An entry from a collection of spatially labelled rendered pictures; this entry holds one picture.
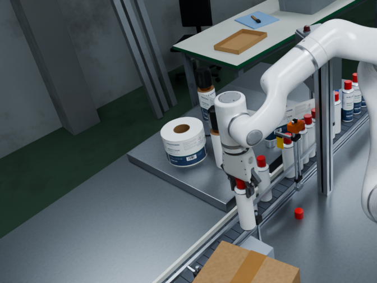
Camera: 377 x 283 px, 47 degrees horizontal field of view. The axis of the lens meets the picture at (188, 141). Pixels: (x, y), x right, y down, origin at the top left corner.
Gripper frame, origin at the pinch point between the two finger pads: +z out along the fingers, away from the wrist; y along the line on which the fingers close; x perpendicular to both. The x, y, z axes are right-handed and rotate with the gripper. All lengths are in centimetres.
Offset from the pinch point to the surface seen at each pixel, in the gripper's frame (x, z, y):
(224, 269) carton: 22.0, 8.5, -10.2
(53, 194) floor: -10, 122, 223
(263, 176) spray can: -24.9, 18.7, 12.7
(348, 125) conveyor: -88, 32, 12
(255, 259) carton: 14.4, 8.4, -15.2
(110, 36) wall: -153, 55, 305
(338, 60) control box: -52, -20, -3
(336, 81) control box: -51, -12, -2
